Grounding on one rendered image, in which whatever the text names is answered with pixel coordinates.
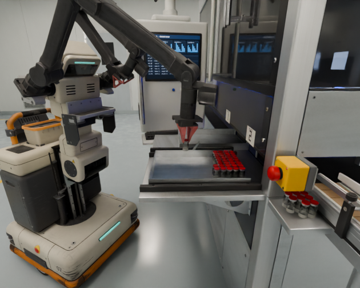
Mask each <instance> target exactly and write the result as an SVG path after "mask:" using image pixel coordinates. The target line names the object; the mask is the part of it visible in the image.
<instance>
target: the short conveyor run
mask: <svg viewBox="0 0 360 288"><path fill-rule="evenodd" d="M317 179H318V180H319V181H321V182H322V183H315V185H314V189H313V190H311V191H307V192H308V195H310V196H312V197H313V200H316V201H318V202H319V205H318V210H317V213H318V214H319V215H320V216H321V217H322V218H323V219H324V220H325V221H326V222H327V223H328V224H329V225H330V226H331V228H332V231H331V234H325V236H327V238H328V239H329V240H330V241H331V242H332V243H333V245H334V246H335V247H336V248H337V249H338V250H339V251H340V252H341V253H342V254H343V255H344V257H345V258H346V259H347V260H348V261H349V262H350V263H351V264H352V265H353V266H354V267H355V268H356V270H357V271H358V272H359V273H360V184H359V183H357V182H356V181H354V180H352V179H351V178H349V177H347V176H346V175H344V174H342V173H339V175H338V179H339V180H340V181H342V182H341V183H340V182H337V183H334V182H333V181H332V180H330V179H328V177H326V176H324V175H323V174H322V173H319V174H318V175H317Z"/></svg>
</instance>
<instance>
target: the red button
mask: <svg viewBox="0 0 360 288"><path fill-rule="evenodd" d="M267 176H268V178H269V180H271V181H278V180H279V179H280V176H281V173H280V170H279V168H278V166H270V167H269V168H268V170H267Z"/></svg>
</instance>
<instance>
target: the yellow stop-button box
mask: <svg viewBox="0 0 360 288"><path fill-rule="evenodd" d="M275 166H278V168H279V170H280V173H281V176H280V179H279V180H278V181H276V183H277V184H279V186H280V187H281V188H282V189H283V190H284V191H311V190H312V187H313V182H314V178H315V174H316V170H317V167H316V165H314V164H312V163H311V162H309V161H308V160H307V159H305V158H304V157H302V156H300V155H299V156H277V157H276V160H275Z"/></svg>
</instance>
